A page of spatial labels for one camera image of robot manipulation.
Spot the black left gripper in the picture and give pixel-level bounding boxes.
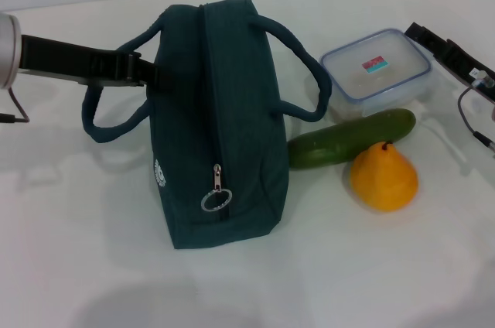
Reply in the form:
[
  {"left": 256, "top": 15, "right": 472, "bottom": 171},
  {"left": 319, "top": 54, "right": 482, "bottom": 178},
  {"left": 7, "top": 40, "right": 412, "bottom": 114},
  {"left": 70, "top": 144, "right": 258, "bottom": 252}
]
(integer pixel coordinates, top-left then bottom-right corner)
[{"left": 21, "top": 33, "right": 172, "bottom": 89}]

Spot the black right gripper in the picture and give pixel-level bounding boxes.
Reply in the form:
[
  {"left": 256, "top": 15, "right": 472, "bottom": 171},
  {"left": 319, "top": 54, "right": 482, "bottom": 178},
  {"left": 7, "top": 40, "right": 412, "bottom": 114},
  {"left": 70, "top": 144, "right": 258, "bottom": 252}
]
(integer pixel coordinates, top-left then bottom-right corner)
[{"left": 404, "top": 22, "right": 495, "bottom": 104}]

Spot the clear plastic food container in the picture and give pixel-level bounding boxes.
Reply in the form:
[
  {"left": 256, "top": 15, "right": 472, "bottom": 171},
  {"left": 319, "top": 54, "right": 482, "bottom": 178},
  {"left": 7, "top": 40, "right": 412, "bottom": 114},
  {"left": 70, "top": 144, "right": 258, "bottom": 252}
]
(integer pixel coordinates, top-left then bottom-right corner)
[{"left": 319, "top": 28, "right": 433, "bottom": 120}]

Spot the dark teal fabric lunch bag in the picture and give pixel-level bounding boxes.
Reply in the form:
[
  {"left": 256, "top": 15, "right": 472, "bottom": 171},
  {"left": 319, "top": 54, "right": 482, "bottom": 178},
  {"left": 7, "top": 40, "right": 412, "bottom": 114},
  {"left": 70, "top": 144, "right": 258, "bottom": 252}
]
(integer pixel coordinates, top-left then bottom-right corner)
[{"left": 80, "top": 0, "right": 333, "bottom": 251}]

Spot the green cucumber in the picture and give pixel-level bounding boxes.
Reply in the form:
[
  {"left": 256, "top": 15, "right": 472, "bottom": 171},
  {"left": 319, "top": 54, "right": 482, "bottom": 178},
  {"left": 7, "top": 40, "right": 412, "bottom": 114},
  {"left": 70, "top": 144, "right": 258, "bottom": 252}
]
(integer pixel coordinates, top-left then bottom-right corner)
[{"left": 288, "top": 108, "right": 417, "bottom": 170}]

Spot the yellow orange pear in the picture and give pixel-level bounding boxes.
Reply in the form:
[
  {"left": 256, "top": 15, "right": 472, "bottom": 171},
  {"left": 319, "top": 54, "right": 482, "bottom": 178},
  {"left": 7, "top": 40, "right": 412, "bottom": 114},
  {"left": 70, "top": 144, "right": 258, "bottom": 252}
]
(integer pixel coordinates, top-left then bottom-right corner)
[{"left": 350, "top": 140, "right": 419, "bottom": 212}]

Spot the right arm cable with plug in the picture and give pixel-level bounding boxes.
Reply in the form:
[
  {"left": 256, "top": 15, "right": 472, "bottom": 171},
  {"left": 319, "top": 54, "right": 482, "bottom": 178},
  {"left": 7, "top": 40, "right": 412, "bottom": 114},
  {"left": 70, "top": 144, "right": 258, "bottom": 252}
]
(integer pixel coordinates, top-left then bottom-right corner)
[{"left": 457, "top": 78, "right": 495, "bottom": 155}]

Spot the arm cable with plug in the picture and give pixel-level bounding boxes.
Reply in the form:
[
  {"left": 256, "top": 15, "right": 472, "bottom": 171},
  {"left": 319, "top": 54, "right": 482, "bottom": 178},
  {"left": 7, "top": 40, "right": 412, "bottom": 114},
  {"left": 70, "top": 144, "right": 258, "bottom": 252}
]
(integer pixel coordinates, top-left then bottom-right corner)
[
  {"left": 0, "top": 86, "right": 31, "bottom": 125},
  {"left": 457, "top": 78, "right": 495, "bottom": 155}
]

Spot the left arm cable with plug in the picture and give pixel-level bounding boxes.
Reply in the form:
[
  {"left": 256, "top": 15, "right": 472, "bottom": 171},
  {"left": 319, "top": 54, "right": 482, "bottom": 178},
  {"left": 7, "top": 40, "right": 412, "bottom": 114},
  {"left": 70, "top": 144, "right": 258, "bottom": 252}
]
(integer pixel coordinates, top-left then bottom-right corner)
[{"left": 0, "top": 86, "right": 31, "bottom": 125}]

